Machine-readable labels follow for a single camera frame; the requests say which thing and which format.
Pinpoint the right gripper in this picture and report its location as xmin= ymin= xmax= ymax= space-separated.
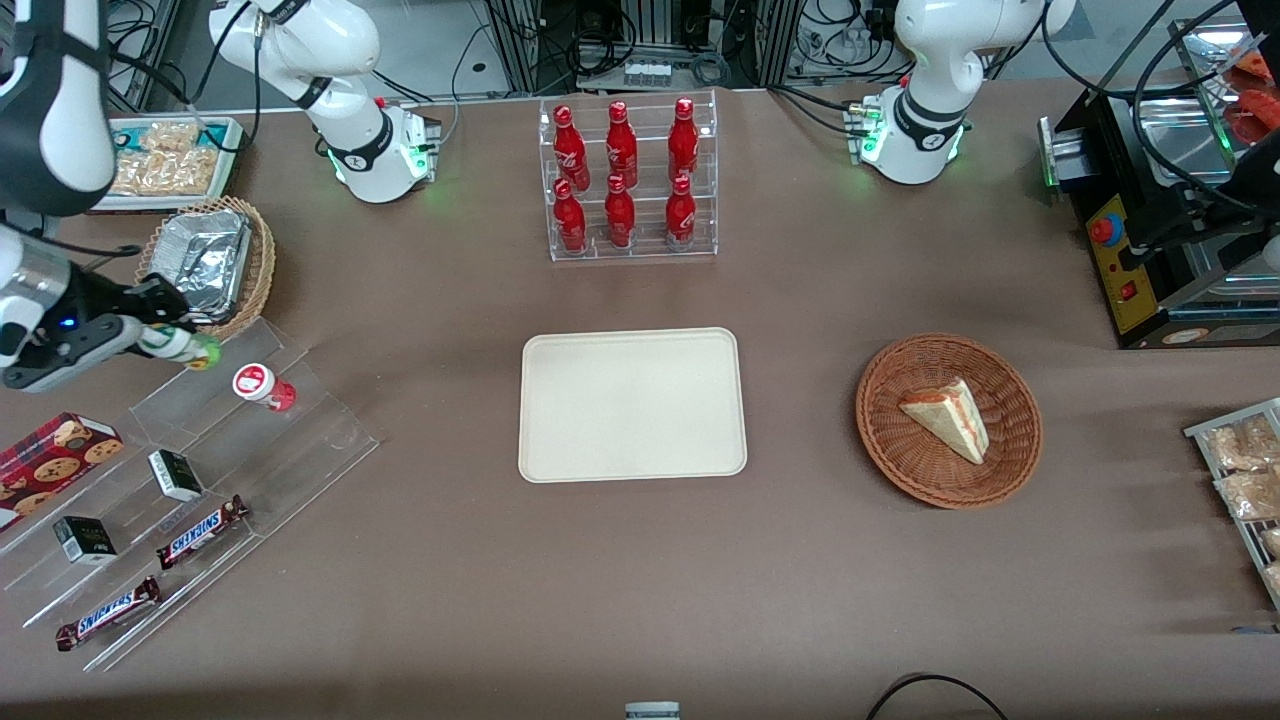
xmin=0 ymin=228 xmax=194 ymax=351

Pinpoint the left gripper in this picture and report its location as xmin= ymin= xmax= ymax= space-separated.
xmin=1118 ymin=128 xmax=1280 ymax=273

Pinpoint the green gum bottle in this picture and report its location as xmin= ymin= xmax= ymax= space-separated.
xmin=140 ymin=325 xmax=223 ymax=371

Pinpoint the aluminium foil tray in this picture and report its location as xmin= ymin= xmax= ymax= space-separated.
xmin=150 ymin=210 xmax=251 ymax=326

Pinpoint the red gum bottle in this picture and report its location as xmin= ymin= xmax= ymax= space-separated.
xmin=232 ymin=362 xmax=298 ymax=413

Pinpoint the tray of packaged snacks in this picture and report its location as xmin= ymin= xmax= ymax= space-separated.
xmin=1184 ymin=398 xmax=1280 ymax=613

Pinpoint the beige serving tray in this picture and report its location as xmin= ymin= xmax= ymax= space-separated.
xmin=518 ymin=327 xmax=749 ymax=484

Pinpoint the black food warmer machine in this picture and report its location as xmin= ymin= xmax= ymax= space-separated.
xmin=1038 ymin=20 xmax=1280 ymax=351

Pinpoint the light tan wicker basket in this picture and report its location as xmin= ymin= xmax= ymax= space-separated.
xmin=135 ymin=196 xmax=277 ymax=343

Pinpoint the white snack bin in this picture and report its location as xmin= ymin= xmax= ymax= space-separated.
xmin=92 ymin=117 xmax=244 ymax=214

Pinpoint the small black box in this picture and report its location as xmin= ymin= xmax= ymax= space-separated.
xmin=52 ymin=516 xmax=118 ymax=566
xmin=148 ymin=450 xmax=204 ymax=503

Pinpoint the red cookie box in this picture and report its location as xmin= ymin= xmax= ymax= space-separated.
xmin=0 ymin=412 xmax=126 ymax=531

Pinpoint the clear acrylic stepped shelf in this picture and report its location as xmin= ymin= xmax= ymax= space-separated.
xmin=0 ymin=318 xmax=381 ymax=673

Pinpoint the Snickers chocolate bar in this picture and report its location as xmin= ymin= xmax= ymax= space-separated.
xmin=55 ymin=577 xmax=163 ymax=653
xmin=155 ymin=495 xmax=251 ymax=571

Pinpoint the wrapped triangle sandwich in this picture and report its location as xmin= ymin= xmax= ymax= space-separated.
xmin=898 ymin=377 xmax=991 ymax=466

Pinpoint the brown round wicker basket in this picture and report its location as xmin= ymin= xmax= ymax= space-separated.
xmin=855 ymin=332 xmax=1044 ymax=511

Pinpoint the red cola bottle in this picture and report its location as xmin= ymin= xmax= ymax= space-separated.
xmin=604 ymin=174 xmax=637 ymax=249
xmin=605 ymin=100 xmax=639 ymax=186
xmin=553 ymin=178 xmax=589 ymax=254
xmin=668 ymin=97 xmax=700 ymax=181
xmin=665 ymin=175 xmax=698 ymax=249
xmin=553 ymin=104 xmax=591 ymax=191

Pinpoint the clear acrylic bottle rack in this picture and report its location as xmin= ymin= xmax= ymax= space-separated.
xmin=538 ymin=88 xmax=719 ymax=263

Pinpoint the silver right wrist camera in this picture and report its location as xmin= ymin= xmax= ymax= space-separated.
xmin=0 ymin=315 xmax=146 ymax=393

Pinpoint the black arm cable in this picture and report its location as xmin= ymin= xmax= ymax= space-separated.
xmin=1040 ymin=0 xmax=1263 ymax=216
xmin=185 ymin=0 xmax=266 ymax=146

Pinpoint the black looped cable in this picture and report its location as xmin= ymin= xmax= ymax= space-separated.
xmin=865 ymin=673 xmax=1011 ymax=720

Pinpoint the aluminium profile frame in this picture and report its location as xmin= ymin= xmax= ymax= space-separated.
xmin=485 ymin=0 xmax=801 ymax=96

